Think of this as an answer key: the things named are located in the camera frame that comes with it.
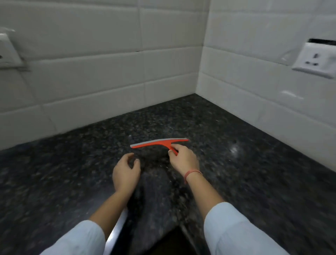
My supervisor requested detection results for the person's left hand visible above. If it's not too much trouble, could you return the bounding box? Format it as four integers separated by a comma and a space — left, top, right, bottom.
112, 153, 141, 194

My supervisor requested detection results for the person's right hand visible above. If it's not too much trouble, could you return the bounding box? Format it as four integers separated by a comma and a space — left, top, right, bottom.
168, 144, 200, 177

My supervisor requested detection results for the red squeegee with grey blade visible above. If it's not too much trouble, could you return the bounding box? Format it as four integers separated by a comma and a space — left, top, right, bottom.
130, 138, 189, 156

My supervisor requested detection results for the person's left forearm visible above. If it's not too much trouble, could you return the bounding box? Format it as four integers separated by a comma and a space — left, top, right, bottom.
39, 190, 134, 255

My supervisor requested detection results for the person's right forearm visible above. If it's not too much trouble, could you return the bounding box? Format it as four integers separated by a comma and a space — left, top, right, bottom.
184, 172, 290, 255

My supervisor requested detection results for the red thread wristband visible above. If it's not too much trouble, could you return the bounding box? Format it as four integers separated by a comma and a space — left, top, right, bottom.
184, 170, 203, 185

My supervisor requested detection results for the steel sink rim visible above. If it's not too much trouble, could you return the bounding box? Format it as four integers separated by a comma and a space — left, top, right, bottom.
103, 208, 128, 255

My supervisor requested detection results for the white wall switch plate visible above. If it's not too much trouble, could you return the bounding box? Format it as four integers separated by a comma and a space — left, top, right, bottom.
0, 27, 24, 69

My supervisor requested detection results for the white wall power socket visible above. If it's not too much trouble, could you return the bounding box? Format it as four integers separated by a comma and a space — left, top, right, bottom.
292, 42, 336, 79

